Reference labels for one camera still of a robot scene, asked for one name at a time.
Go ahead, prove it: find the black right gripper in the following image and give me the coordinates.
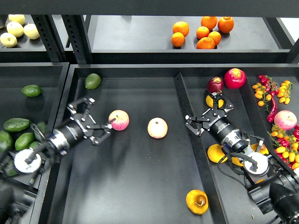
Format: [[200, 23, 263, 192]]
[[182, 89, 242, 146]]

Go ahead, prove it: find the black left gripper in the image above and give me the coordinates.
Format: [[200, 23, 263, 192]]
[[52, 97, 116, 151]]

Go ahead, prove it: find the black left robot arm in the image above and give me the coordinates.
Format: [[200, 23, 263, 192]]
[[0, 98, 115, 224]]

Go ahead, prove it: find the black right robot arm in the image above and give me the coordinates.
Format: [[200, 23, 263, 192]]
[[178, 90, 299, 224]]

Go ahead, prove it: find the green avocado tray corner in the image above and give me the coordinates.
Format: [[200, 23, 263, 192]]
[[85, 73, 101, 90]]

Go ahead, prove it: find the yellow pear right tray left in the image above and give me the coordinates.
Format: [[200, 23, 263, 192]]
[[207, 144, 225, 163]]

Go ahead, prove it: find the yellow pear right tray middle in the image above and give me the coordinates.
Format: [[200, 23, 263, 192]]
[[232, 157, 243, 167]]

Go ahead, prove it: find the green avocado left tray top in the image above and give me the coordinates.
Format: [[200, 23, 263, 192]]
[[21, 84, 42, 97]]

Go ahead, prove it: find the dark green long avocado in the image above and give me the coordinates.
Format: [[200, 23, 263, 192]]
[[3, 118, 30, 132]]

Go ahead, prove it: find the dark avocado left edge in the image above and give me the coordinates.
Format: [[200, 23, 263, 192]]
[[0, 131, 14, 152]]

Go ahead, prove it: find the dark avocado bottom left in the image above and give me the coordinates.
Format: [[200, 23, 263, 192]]
[[4, 161, 18, 177]]

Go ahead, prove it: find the pale yellow pear right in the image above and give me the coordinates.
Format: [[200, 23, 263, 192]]
[[23, 23, 40, 40]]

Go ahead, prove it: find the pink apple left centre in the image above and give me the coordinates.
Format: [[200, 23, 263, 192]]
[[108, 110, 129, 131]]

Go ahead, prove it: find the dark red apple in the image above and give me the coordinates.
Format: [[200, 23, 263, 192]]
[[206, 77, 224, 93]]

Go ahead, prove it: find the bright red apple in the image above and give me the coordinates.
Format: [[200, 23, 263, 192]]
[[224, 68, 247, 89]]

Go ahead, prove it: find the pale pink apple centre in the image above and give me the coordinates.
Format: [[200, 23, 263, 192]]
[[147, 118, 168, 139]]

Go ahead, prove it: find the upper cherry tomato bunch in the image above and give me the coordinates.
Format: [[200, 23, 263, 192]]
[[252, 75, 293, 112]]

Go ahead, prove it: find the cherry tomato bunch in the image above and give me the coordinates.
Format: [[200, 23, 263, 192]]
[[268, 125, 299, 171], [252, 75, 293, 112]]

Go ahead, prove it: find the red chili pepper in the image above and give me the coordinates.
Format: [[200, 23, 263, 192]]
[[266, 98, 278, 122]]

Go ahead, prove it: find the orange back front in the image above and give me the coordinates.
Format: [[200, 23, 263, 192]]
[[196, 37, 215, 49]]

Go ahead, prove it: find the orange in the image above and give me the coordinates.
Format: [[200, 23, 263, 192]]
[[208, 31, 221, 46], [196, 37, 215, 49], [200, 16, 218, 30], [217, 16, 235, 34], [196, 26, 210, 40], [172, 21, 190, 37], [171, 32, 185, 48]]

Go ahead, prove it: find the black tray divider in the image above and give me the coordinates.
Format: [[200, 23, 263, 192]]
[[174, 72, 228, 224]]

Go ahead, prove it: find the orange back right lower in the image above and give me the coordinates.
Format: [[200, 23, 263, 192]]
[[208, 31, 221, 46]]

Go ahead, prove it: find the orange back left lower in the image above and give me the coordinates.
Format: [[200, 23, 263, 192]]
[[171, 32, 185, 48]]

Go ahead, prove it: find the black centre tray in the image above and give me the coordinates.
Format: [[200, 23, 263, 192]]
[[29, 64, 299, 224]]

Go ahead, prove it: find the pink apple far right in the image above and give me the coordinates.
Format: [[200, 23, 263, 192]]
[[274, 110, 297, 131]]

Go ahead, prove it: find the orange back centre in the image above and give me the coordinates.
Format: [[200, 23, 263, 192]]
[[196, 26, 210, 40]]

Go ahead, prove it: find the lower cherry tomato bunch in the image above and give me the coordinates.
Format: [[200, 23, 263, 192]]
[[268, 125, 299, 171]]

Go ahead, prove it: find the orange back left upper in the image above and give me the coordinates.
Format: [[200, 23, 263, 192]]
[[172, 21, 190, 37]]

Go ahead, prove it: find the orange back top right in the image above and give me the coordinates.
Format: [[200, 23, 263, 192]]
[[217, 16, 235, 34]]

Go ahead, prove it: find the orange back top middle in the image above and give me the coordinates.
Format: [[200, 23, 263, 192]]
[[200, 16, 218, 30]]

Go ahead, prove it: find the dark avocado by tray wall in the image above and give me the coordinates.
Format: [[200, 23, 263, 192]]
[[34, 121, 47, 141]]

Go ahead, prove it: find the black metal shelf frame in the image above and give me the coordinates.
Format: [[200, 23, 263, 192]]
[[0, 0, 299, 64]]

